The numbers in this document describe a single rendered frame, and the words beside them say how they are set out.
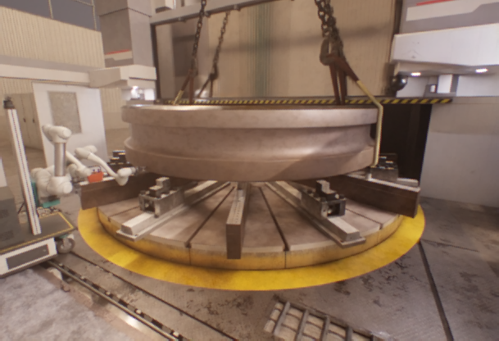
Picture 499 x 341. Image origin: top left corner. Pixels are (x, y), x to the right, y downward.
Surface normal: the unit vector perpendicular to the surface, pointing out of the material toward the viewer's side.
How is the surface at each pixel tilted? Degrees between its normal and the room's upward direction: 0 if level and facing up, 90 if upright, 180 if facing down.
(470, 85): 90
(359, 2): 90
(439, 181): 90
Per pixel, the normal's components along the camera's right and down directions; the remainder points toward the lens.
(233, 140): -0.09, 0.21
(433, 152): -0.47, 0.18
